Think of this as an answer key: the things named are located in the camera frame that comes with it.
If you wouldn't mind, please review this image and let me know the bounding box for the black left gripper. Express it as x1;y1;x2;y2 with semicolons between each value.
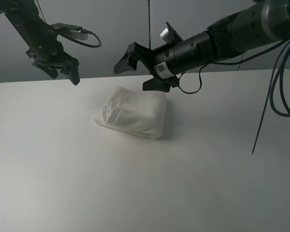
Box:
26;41;80;85

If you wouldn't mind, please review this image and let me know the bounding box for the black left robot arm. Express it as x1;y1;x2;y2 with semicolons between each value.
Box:
0;0;80;86

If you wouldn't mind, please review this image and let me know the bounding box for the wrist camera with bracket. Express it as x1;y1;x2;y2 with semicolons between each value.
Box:
51;23;88;41
160;22;183;44

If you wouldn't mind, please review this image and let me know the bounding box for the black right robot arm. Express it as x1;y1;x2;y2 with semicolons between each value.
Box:
114;0;290;92

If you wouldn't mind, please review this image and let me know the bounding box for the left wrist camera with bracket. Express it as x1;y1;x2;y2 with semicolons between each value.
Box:
51;23;88;41

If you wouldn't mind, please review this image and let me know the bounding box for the white terry towel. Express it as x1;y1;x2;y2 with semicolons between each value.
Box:
95;87;167;139

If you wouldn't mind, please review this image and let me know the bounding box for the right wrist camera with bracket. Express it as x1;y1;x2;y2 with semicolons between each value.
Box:
160;22;183;44

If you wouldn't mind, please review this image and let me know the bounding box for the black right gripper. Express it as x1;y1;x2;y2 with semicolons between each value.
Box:
114;42;179;92

